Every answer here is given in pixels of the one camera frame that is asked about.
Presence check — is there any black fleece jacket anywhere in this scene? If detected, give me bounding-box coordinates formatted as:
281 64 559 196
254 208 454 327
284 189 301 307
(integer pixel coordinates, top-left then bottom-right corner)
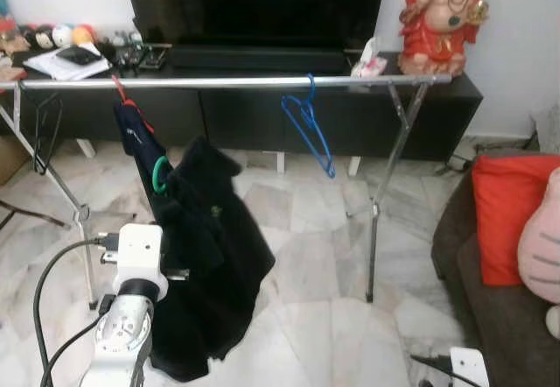
140 137 277 383

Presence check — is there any green plastic hanger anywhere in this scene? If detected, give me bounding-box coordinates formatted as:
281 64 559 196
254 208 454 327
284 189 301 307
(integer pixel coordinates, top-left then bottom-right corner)
151 155 172 194

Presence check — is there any blue plastic hanger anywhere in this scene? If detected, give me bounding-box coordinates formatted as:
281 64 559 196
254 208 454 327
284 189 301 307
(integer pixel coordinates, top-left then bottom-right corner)
282 74 336 179

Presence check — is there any red plastic hanger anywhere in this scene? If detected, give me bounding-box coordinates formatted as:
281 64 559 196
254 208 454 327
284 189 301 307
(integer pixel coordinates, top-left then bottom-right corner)
109 74 157 134

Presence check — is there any navy blue t-shirt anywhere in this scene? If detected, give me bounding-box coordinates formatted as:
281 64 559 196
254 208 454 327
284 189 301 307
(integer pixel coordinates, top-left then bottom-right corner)
112 98 172 200

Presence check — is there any pink cat face pillow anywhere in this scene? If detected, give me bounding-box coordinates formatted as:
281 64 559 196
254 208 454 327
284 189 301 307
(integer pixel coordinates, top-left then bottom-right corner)
516 168 560 305

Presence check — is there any black TV console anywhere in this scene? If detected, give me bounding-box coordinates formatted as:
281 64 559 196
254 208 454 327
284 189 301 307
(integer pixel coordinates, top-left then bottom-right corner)
0 50 484 162

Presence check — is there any grey fabric sofa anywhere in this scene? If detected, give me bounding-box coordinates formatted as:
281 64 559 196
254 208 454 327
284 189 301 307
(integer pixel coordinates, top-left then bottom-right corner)
431 151 560 387

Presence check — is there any red cushion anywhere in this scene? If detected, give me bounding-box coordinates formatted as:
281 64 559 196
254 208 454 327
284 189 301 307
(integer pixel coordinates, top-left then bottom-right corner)
471 153 559 287

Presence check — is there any brown cardboard box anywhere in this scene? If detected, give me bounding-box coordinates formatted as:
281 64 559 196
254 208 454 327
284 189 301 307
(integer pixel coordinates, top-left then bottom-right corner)
0 137 27 185

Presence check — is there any white lace covered side table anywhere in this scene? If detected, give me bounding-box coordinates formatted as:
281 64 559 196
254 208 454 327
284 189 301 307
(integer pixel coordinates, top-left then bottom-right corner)
534 107 560 153

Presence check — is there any silver metal clothes rack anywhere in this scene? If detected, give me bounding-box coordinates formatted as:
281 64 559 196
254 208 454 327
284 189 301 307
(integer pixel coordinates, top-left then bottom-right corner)
0 74 453 311

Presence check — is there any black soundbar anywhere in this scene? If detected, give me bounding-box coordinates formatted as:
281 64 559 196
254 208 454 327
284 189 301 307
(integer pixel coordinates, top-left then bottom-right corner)
171 44 351 74

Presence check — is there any black wallet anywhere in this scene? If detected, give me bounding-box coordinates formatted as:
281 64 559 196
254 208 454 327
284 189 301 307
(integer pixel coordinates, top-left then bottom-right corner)
54 46 102 66

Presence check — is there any white paper stack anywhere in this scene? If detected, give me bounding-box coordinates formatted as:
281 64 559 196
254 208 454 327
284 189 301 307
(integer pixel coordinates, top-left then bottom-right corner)
24 44 110 81

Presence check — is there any orange round figurine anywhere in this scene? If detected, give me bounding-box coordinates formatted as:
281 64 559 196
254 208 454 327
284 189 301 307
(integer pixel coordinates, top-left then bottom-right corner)
72 24 95 47

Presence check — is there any white round figurine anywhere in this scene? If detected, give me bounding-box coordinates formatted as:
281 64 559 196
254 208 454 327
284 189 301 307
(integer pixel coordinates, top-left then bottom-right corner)
52 24 73 47

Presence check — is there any black round figurine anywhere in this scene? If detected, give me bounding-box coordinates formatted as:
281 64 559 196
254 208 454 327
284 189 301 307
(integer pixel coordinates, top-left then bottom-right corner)
24 25 55 49

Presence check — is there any black television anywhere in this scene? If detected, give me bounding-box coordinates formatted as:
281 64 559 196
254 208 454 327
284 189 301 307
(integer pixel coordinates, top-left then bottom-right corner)
121 0 390 51

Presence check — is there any pink tissue pack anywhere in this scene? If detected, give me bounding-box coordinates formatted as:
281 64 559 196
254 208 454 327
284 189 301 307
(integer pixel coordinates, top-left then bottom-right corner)
350 37 388 79

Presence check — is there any red lidded jar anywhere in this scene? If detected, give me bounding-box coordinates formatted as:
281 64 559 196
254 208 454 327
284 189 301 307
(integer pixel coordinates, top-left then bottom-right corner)
0 18 20 55

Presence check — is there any red laughing Buddha statue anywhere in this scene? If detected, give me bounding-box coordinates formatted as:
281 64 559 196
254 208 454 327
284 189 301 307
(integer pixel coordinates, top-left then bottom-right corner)
398 0 493 77

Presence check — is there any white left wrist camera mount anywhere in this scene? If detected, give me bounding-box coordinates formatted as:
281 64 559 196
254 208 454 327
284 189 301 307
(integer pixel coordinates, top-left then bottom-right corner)
114 223 170 296

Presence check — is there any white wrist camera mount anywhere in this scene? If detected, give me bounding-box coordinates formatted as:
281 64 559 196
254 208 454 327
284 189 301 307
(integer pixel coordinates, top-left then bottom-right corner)
451 348 489 387
114 223 170 296

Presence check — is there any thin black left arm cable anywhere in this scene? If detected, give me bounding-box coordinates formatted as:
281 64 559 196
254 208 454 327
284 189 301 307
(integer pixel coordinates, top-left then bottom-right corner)
42 315 110 383

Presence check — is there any black left wrist camera cable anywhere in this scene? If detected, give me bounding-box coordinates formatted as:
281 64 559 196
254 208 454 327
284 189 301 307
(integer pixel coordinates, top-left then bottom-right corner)
33 234 119 387

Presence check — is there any black wire hanger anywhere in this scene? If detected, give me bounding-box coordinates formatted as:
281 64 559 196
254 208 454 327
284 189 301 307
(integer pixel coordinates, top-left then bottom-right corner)
19 81 64 176

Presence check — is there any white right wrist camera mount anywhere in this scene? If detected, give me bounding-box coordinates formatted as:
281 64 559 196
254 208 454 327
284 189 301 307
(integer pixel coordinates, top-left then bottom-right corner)
451 348 489 387

